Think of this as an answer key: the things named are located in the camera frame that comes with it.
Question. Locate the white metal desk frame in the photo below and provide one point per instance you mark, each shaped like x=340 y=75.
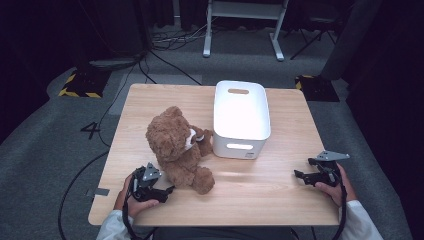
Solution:
x=207 y=33

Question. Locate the black yellow striped base plate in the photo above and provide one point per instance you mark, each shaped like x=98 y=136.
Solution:
x=85 y=83
x=316 y=88

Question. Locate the brown teddy bear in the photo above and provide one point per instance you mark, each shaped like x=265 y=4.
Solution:
x=176 y=146

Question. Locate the grey flat stand base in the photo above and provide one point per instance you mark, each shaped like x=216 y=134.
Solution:
x=113 y=63

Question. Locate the black tripod stand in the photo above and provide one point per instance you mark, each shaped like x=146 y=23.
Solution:
x=313 y=38

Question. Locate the person's left hand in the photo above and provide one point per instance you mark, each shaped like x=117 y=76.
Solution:
x=138 y=208

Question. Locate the grey tape strip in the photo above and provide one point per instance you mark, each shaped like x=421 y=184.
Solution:
x=98 y=191

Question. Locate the white plastic storage box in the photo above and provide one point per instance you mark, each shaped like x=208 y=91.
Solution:
x=240 y=116

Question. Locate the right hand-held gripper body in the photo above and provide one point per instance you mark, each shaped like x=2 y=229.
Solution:
x=330 y=175

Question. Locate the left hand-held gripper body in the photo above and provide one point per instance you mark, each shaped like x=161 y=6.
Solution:
x=146 y=188

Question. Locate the person's right hand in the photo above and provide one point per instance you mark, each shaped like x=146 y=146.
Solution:
x=336 y=195

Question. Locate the grey leaning column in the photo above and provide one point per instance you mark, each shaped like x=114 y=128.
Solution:
x=350 y=43

